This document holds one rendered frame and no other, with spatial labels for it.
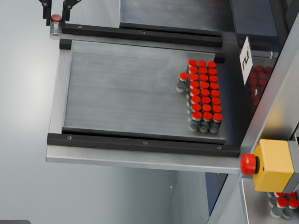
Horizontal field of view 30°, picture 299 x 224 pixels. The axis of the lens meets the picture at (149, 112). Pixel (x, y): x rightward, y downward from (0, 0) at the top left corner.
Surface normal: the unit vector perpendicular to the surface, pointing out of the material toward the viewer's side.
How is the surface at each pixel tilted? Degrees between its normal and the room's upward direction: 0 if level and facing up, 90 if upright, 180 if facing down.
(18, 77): 0
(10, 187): 0
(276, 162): 0
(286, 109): 90
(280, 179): 90
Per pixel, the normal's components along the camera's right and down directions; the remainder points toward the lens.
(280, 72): -0.99, -0.07
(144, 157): 0.14, -0.65
